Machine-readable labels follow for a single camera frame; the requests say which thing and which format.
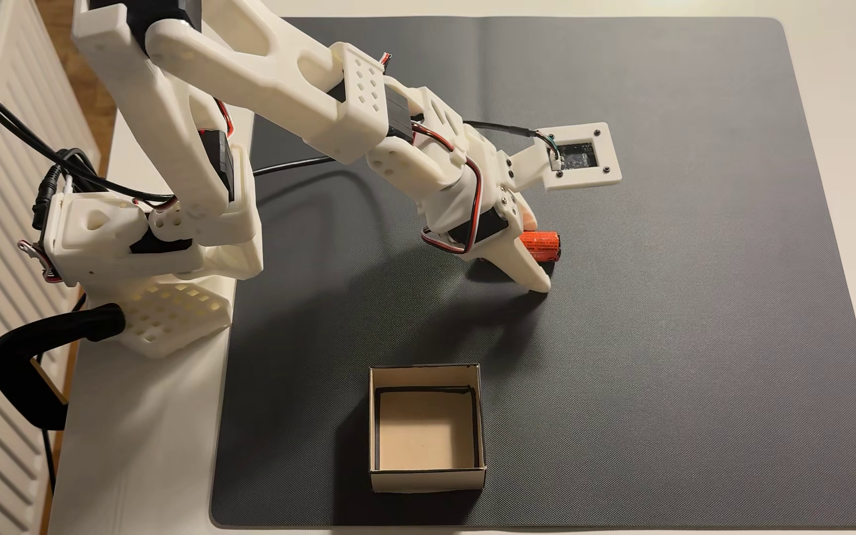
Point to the grey textured mat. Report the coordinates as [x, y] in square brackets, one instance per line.
[658, 334]

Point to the small open cardboard box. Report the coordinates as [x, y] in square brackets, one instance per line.
[425, 431]

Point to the red cylindrical object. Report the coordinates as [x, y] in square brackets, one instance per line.
[545, 246]

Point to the white square camera mount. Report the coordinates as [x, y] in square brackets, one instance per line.
[606, 175]

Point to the black table clamp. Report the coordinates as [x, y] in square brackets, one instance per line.
[16, 371]

